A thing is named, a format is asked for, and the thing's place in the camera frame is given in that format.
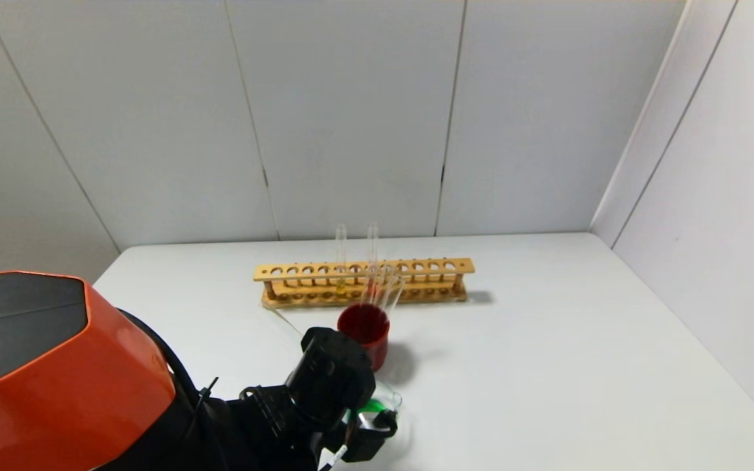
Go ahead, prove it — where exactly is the test tube with yellow pigment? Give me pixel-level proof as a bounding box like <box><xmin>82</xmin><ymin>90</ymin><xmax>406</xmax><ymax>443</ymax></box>
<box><xmin>380</xmin><ymin>271</ymin><xmax>408</xmax><ymax>313</ymax></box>
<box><xmin>335</xmin><ymin>224</ymin><xmax>349</xmax><ymax>296</ymax></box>

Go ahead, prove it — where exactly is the test tube with blue pigment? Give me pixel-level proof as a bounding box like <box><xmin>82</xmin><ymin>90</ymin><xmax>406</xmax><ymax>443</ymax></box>
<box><xmin>264</xmin><ymin>306</ymin><xmax>309</xmax><ymax>341</ymax></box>

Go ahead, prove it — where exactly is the test tube with red pigment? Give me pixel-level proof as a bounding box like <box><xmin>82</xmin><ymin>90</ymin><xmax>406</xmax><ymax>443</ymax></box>
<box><xmin>367</xmin><ymin>222</ymin><xmax>380</xmax><ymax>295</ymax></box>

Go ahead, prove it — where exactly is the empty glass test tube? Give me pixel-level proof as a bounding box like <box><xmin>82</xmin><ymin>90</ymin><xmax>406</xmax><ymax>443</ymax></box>
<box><xmin>363</xmin><ymin>264</ymin><xmax>392</xmax><ymax>311</ymax></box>

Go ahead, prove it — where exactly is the wooden test tube rack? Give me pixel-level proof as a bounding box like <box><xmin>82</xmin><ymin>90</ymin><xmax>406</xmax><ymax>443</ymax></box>
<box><xmin>253</xmin><ymin>258</ymin><xmax>476</xmax><ymax>309</ymax></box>

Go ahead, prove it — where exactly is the red plastic cup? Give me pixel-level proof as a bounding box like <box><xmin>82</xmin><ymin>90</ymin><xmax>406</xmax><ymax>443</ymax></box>
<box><xmin>338</xmin><ymin>302</ymin><xmax>391</xmax><ymax>372</ymax></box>

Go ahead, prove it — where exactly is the clear glass beaker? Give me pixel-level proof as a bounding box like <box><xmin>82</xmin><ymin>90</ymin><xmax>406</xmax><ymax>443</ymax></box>
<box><xmin>350</xmin><ymin>381</ymin><xmax>408</xmax><ymax>449</ymax></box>

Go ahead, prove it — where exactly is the thick black arm hose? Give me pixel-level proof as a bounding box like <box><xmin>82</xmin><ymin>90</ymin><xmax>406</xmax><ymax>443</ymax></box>
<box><xmin>118</xmin><ymin>309</ymin><xmax>204</xmax><ymax>410</ymax></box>

